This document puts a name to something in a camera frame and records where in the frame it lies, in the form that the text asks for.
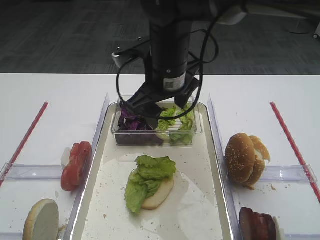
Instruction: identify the clear plastic container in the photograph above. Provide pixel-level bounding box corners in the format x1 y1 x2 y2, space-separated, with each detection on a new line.
110 99 202 146

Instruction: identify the bun bottom on tray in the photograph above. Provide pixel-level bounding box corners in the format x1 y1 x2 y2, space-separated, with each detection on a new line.
141 176 175 210

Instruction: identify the sesame bun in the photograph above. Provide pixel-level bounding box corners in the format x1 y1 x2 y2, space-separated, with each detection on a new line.
243 135 271 189
225 133 256 184

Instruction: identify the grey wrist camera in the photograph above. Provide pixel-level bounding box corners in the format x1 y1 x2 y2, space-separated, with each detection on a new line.
111 36 150 68

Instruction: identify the meat patty slice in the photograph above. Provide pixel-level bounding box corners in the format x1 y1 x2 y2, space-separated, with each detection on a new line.
256 213 277 240
239 207 269 240

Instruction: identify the right lower clear rail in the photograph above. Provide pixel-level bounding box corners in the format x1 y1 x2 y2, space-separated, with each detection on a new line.
280 228 320 240

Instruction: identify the white block by meat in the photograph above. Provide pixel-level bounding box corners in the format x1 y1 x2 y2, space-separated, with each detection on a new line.
272 216 287 240

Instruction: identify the sesame bun top front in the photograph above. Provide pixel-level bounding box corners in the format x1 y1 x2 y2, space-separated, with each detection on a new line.
225 133 256 184

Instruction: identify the green lettuce pile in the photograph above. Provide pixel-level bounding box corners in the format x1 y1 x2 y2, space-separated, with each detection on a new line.
155 103 196 146

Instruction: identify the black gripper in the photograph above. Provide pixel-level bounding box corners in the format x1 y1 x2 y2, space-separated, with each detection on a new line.
126 66 200 117

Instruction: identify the green lettuce leaf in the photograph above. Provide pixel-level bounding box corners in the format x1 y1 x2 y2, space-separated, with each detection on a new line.
124 155 177 214

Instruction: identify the right red strip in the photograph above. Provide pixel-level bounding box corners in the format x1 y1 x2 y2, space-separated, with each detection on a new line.
270 102 320 201

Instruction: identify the white block by tomatoes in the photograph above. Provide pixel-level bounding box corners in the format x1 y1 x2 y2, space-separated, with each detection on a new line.
60 147 71 169

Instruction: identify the rear tomato slice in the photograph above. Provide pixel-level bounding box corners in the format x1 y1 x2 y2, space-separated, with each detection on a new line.
69 141 92 166

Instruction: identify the left long clear divider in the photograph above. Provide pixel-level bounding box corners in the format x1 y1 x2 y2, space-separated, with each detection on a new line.
61 95 110 240

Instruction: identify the clear rail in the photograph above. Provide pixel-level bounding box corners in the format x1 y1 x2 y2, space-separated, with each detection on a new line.
0 232 23 240
280 228 320 240
0 163 63 181
259 165 318 183

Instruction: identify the white metal tray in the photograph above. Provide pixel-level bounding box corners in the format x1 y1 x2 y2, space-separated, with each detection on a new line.
67 103 232 240

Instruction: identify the left upper clear rail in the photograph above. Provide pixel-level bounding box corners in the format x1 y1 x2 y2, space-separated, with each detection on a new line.
0 163 63 181

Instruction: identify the front meat patty slice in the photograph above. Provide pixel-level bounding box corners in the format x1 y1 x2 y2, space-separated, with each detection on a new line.
239 207 269 240

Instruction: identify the right long clear divider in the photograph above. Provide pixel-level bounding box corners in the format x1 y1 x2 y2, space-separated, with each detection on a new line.
207 94 243 240

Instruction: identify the sesame bun rear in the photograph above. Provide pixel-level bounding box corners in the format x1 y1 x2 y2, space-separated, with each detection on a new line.
243 135 271 189

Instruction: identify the purple cabbage pile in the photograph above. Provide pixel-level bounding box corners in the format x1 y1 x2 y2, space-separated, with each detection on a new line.
118 106 153 131

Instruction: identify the long clear divider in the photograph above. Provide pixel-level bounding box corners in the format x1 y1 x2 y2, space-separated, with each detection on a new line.
61 95 110 240
207 94 243 240

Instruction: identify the black cable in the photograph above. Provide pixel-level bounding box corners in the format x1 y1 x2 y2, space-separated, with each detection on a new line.
116 0 247 120

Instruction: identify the white stand base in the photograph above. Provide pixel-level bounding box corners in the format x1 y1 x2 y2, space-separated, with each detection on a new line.
284 22 313 35

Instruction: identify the red strip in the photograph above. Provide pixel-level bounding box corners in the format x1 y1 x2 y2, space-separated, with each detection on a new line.
0 102 49 187
270 102 320 201

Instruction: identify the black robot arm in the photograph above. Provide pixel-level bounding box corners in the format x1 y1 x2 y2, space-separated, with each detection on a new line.
123 0 247 119

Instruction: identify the upright bun half left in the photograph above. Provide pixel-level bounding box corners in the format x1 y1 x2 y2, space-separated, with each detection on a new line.
22 199 60 240

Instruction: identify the left red strip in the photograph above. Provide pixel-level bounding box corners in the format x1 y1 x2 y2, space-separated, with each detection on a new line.
0 102 49 187

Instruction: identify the right upper clear rail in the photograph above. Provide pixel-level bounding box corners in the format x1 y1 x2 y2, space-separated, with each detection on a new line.
259 165 318 183

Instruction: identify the rear meat patty slice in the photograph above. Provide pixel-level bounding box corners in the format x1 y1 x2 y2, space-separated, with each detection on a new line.
256 213 277 240

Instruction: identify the left lower clear rail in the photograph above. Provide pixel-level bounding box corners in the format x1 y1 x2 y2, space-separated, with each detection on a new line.
0 232 23 240

